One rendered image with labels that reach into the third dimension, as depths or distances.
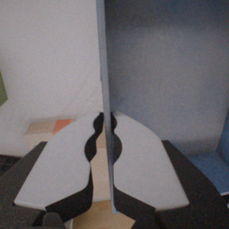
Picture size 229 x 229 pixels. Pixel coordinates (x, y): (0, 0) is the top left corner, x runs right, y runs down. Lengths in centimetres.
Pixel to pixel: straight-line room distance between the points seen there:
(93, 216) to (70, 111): 52
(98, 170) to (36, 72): 35
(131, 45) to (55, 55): 41
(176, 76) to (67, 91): 44
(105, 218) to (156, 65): 79
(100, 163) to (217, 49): 42
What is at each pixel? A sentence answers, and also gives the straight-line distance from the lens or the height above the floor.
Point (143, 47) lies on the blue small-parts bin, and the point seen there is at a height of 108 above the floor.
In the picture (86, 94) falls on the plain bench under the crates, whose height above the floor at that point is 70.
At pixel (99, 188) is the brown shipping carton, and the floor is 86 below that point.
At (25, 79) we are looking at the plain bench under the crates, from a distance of 61.
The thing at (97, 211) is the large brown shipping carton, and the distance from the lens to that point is 91.
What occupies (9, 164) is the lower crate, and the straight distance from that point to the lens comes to 76.
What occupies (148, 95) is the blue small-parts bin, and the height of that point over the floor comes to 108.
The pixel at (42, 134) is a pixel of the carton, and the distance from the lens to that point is 59.
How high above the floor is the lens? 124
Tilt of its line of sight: 61 degrees down
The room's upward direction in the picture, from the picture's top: 172 degrees clockwise
